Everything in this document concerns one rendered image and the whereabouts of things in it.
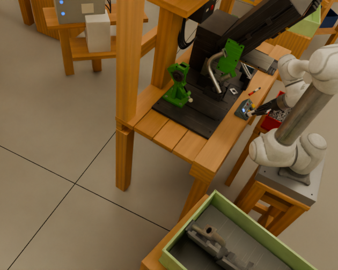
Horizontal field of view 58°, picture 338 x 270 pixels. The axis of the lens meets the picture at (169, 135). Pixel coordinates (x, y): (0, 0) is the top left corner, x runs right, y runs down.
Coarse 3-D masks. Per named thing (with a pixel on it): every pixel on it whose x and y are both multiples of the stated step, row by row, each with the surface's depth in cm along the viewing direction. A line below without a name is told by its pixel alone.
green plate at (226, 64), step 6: (228, 42) 190; (234, 42) 188; (228, 48) 191; (234, 48) 189; (240, 48) 188; (228, 54) 193; (234, 54) 191; (240, 54) 189; (222, 60) 196; (228, 60) 195; (234, 60) 193; (222, 66) 198; (228, 66) 196; (234, 66) 194
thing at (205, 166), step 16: (256, 80) 226; (272, 80) 229; (240, 96) 213; (256, 96) 215; (224, 128) 192; (240, 128) 194; (208, 144) 182; (224, 144) 184; (208, 160) 175; (224, 160) 192; (208, 176) 175
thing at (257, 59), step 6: (246, 54) 206; (252, 54) 207; (258, 54) 208; (264, 54) 209; (240, 60) 203; (246, 60) 201; (252, 60) 202; (258, 60) 203; (264, 60) 204; (270, 60) 205; (252, 66) 202; (258, 66) 199; (264, 66) 200; (264, 72) 200
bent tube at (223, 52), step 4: (224, 48) 191; (220, 52) 192; (224, 52) 189; (212, 56) 195; (216, 56) 193; (220, 56) 193; (208, 60) 198; (212, 60) 196; (208, 64) 198; (208, 68) 199; (208, 72) 200; (212, 72) 200; (212, 76) 200; (212, 80) 201; (216, 80) 201; (216, 84) 201; (216, 88) 202; (220, 88) 202; (220, 92) 202
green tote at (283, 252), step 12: (216, 192) 155; (204, 204) 150; (216, 204) 161; (228, 204) 154; (192, 216) 145; (228, 216) 160; (240, 216) 152; (252, 228) 151; (264, 228) 146; (264, 240) 150; (276, 240) 144; (168, 252) 133; (276, 252) 149; (288, 252) 143; (168, 264) 139; (180, 264) 131; (288, 264) 148; (300, 264) 142
